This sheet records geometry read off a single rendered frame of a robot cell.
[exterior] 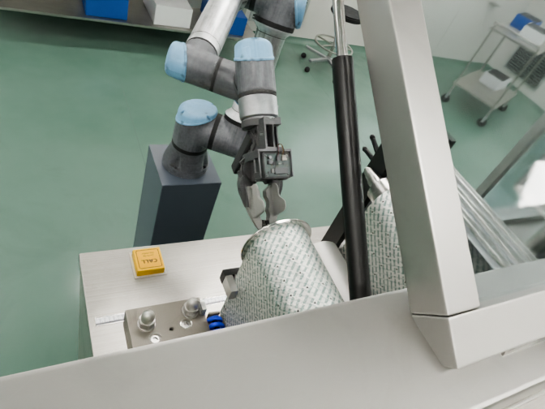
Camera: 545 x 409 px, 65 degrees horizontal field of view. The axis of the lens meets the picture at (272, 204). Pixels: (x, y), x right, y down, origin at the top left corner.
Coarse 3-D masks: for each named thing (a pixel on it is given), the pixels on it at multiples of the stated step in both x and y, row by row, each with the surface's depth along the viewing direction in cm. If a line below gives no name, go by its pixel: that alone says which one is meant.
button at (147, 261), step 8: (144, 248) 113; (152, 248) 114; (136, 256) 110; (144, 256) 111; (152, 256) 112; (160, 256) 113; (136, 264) 109; (144, 264) 110; (152, 264) 110; (160, 264) 111; (136, 272) 109; (144, 272) 109; (152, 272) 110; (160, 272) 112
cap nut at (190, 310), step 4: (188, 300) 90; (192, 300) 90; (196, 300) 90; (184, 304) 91; (188, 304) 90; (192, 304) 89; (196, 304) 90; (184, 308) 91; (188, 308) 90; (192, 308) 90; (196, 308) 91; (184, 312) 91; (188, 312) 91; (192, 312) 90; (196, 312) 92; (188, 316) 91; (192, 316) 92
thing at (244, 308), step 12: (240, 276) 85; (240, 288) 85; (228, 300) 91; (240, 300) 85; (252, 300) 80; (228, 312) 92; (240, 312) 86; (252, 312) 81; (228, 324) 92; (240, 324) 86
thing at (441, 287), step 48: (336, 0) 30; (384, 0) 27; (336, 48) 30; (384, 48) 28; (336, 96) 30; (384, 96) 28; (432, 96) 27; (384, 144) 28; (432, 144) 27; (432, 192) 26; (432, 240) 25; (432, 288) 26; (432, 336) 26; (480, 336) 26; (528, 336) 28
